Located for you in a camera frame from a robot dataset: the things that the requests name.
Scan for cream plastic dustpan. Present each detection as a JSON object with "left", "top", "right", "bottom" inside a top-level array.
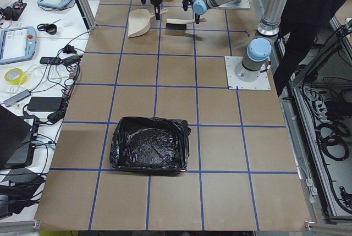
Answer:
[{"left": 128, "top": 9, "right": 156, "bottom": 38}]

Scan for cream hand brush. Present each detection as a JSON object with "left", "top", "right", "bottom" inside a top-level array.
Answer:
[{"left": 166, "top": 18, "right": 207, "bottom": 30}]

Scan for black bag lined bin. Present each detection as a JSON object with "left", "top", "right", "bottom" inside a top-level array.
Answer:
[{"left": 109, "top": 117, "right": 191, "bottom": 174}]

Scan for small black bowl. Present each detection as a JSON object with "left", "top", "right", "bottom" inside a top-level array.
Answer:
[{"left": 45, "top": 24, "right": 57, "bottom": 35}]

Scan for black scissors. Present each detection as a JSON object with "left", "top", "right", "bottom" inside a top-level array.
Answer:
[{"left": 36, "top": 19, "right": 60, "bottom": 31}]

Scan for yellow tape roll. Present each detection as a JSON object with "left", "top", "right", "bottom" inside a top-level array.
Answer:
[{"left": 4, "top": 68, "right": 28, "bottom": 86}]

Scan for black power adapter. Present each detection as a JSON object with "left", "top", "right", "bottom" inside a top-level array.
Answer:
[{"left": 27, "top": 97, "right": 63, "bottom": 112}]

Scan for black laptop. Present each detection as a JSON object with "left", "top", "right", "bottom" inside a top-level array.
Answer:
[{"left": 1, "top": 106, "right": 39, "bottom": 170}]

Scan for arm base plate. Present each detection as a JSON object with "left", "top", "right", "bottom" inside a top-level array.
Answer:
[
  {"left": 218, "top": 0, "right": 250, "bottom": 10},
  {"left": 224, "top": 56, "right": 271, "bottom": 91}
]

